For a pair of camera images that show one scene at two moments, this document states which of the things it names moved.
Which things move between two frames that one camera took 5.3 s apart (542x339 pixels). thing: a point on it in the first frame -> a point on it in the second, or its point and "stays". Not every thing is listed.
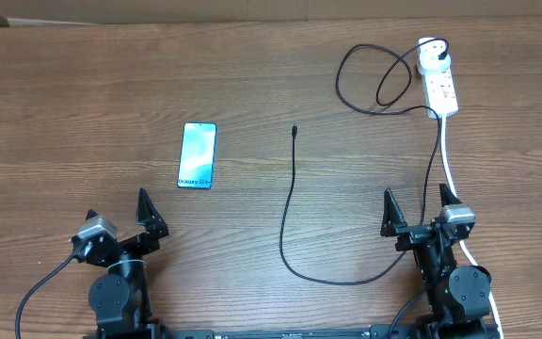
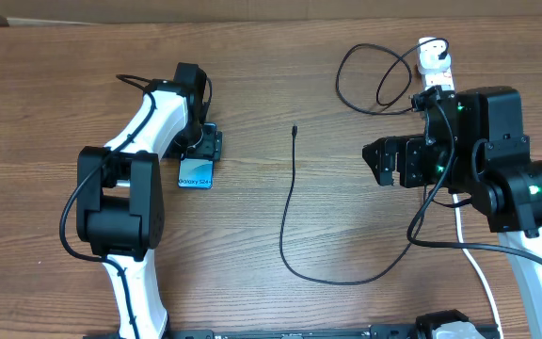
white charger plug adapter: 428,60 stays
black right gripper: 393,220 -> 409,153
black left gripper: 147,242 -> 174,149
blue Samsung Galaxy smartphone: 197,155 stays
